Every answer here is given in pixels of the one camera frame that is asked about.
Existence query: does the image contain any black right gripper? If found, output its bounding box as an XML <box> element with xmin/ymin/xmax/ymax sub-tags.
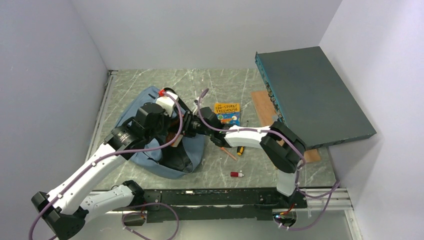
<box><xmin>169</xmin><ymin>110</ymin><xmax>213</xmax><ymax>138</ymax></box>

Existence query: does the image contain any blue student backpack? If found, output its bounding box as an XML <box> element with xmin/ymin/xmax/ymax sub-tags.
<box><xmin>114</xmin><ymin>86</ymin><xmax>206</xmax><ymax>179</ymax></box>

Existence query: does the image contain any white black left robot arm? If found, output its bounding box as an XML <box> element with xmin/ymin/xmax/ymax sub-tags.
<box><xmin>31</xmin><ymin>98</ymin><xmax>184</xmax><ymax>240</ymax></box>

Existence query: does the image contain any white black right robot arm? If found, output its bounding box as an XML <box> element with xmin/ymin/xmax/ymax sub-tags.
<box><xmin>182</xmin><ymin>107</ymin><xmax>307</xmax><ymax>208</ymax></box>

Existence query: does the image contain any orange pencil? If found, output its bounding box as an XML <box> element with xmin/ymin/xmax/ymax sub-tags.
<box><xmin>220</xmin><ymin>147</ymin><xmax>238</xmax><ymax>162</ymax></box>

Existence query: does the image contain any orange blue Treehouse book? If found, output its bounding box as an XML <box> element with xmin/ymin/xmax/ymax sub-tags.
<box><xmin>213</xmin><ymin>103</ymin><xmax>241</xmax><ymax>126</ymax></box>

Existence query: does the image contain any yellow black screwdriver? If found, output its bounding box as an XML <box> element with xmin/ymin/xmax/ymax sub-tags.
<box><xmin>236</xmin><ymin>146</ymin><xmax>245</xmax><ymax>156</ymax></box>

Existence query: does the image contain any small red white tube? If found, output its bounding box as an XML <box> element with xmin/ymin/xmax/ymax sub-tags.
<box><xmin>230</xmin><ymin>171</ymin><xmax>244</xmax><ymax>178</ymax></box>

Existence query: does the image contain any brown wooden board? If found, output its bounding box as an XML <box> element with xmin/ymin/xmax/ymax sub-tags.
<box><xmin>250</xmin><ymin>90</ymin><xmax>322</xmax><ymax>163</ymax></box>

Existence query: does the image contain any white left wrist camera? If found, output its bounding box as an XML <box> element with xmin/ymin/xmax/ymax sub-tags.
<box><xmin>155</xmin><ymin>89</ymin><xmax>179</xmax><ymax>117</ymax></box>

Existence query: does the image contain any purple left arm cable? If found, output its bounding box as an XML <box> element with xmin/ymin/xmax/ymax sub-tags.
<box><xmin>28</xmin><ymin>90</ymin><xmax>184</xmax><ymax>240</ymax></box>

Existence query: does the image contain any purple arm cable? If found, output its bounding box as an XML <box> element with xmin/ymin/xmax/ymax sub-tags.
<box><xmin>194</xmin><ymin>87</ymin><xmax>341</xmax><ymax>232</ymax></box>
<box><xmin>28</xmin><ymin>90</ymin><xmax>184</xmax><ymax>240</ymax></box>

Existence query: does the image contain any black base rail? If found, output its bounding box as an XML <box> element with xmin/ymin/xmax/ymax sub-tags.
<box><xmin>144</xmin><ymin>187</ymin><xmax>308</xmax><ymax>223</ymax></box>

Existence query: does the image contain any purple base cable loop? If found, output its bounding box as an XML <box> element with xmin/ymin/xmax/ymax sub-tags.
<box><xmin>121</xmin><ymin>202</ymin><xmax>182</xmax><ymax>240</ymax></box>

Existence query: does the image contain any dark teal network switch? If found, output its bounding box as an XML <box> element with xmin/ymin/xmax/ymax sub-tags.
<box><xmin>255</xmin><ymin>46</ymin><xmax>377</xmax><ymax>150</ymax></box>

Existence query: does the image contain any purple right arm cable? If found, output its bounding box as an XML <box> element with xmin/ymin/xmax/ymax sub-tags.
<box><xmin>194</xmin><ymin>87</ymin><xmax>341</xmax><ymax>232</ymax></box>

